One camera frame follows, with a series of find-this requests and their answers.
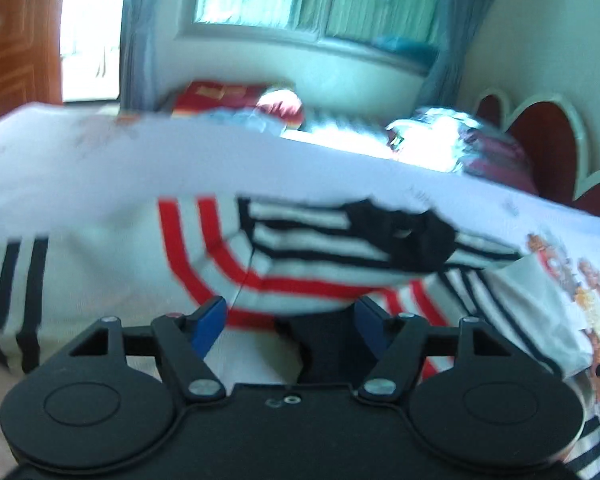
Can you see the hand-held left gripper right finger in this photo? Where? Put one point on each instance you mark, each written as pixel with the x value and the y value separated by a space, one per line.
pixel 369 327

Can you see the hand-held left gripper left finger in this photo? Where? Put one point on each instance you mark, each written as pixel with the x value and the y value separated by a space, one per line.
pixel 208 327

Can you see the red black white striped sweater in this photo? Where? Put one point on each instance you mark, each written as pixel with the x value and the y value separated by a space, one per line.
pixel 290 280

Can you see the white floral bed sheet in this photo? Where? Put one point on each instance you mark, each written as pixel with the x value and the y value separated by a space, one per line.
pixel 230 160

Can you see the pile of folded bedding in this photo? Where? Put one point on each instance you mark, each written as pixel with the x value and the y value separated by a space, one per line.
pixel 460 145

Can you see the light blue cloth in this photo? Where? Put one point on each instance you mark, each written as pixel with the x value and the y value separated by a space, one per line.
pixel 240 119

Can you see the red heart-shaped headboard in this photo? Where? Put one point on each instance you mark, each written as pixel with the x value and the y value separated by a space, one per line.
pixel 555 145

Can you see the red folded blanket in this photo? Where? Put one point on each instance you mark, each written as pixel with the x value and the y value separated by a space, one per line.
pixel 220 95

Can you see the blue curtain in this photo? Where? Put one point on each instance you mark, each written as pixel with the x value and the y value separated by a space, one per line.
pixel 455 35
pixel 145 35

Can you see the window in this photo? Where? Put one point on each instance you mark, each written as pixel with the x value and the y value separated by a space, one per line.
pixel 320 0

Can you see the wooden door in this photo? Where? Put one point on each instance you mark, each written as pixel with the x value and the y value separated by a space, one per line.
pixel 15 35

